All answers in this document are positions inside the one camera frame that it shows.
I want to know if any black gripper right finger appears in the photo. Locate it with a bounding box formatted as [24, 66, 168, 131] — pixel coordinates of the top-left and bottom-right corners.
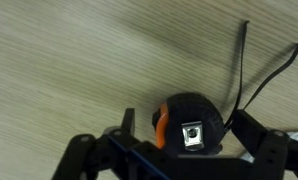
[231, 109, 298, 180]

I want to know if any black tape measure with strap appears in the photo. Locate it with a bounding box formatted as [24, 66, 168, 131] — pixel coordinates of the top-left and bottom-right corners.
[151, 20, 298, 158]

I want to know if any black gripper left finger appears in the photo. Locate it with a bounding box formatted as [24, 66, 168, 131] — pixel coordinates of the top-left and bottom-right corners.
[50, 107, 172, 180]

